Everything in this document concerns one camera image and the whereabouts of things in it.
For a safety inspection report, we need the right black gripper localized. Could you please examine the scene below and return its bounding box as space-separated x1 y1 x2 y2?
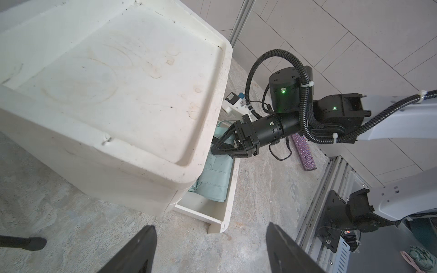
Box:
211 112 300 158

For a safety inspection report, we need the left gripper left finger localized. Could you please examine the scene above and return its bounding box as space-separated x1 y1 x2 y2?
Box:
98 225 157 273

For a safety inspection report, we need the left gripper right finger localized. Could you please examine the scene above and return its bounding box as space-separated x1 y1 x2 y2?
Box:
266 222 324 273

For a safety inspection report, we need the green umbrella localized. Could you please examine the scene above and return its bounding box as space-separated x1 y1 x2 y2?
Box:
188 120 240 204

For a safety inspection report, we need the white three-drawer cabinet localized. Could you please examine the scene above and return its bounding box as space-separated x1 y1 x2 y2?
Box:
1 1 238 233

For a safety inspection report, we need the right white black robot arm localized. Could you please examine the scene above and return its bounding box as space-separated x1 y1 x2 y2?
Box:
211 67 437 235

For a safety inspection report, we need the spare pink umbrella outside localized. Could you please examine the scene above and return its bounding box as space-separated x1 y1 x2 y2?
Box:
400 251 424 273

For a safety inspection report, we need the spare green umbrella outside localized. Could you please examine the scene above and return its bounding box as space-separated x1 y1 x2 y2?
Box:
408 246 437 273

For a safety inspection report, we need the purple glitter bottle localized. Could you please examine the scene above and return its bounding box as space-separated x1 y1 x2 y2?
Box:
291 134 317 171

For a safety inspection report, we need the black perforated music stand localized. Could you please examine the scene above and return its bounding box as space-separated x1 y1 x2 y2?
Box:
0 235 47 251

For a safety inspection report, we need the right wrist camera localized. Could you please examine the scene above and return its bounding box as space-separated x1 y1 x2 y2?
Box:
221 92 256 122

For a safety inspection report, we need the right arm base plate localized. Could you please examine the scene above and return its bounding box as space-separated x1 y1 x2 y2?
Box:
316 190 358 253

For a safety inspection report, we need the aluminium mounting rail frame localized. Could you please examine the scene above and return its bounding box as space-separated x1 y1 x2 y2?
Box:
297 156 369 273

